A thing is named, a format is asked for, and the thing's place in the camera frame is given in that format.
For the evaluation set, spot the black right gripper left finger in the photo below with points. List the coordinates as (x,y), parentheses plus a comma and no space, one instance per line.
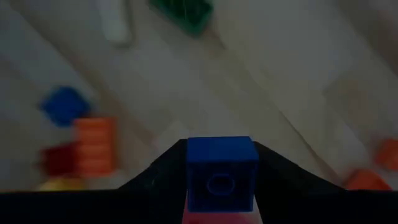
(124,205)

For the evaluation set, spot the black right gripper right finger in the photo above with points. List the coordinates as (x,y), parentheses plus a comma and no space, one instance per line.
(311,205)

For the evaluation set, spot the orange small brick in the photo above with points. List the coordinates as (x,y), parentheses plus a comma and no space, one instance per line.
(388,154)
(367,181)

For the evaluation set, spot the orange long brick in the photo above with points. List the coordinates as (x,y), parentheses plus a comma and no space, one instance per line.
(94,146)

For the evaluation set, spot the blue small brick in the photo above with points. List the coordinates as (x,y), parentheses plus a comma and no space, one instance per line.
(220,161)
(65,105)

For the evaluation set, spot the wooden block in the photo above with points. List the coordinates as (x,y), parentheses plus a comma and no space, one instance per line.
(115,21)

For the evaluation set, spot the green long brick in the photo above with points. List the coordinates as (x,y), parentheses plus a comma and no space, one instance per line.
(186,14)

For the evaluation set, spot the yellow long brick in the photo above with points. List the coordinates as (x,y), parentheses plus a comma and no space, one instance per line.
(62,185)

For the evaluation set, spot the dark red small brick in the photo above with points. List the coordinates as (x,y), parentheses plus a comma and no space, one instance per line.
(57,160)

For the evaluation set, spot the pink translucent bin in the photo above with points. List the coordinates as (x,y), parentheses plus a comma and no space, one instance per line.
(217,218)

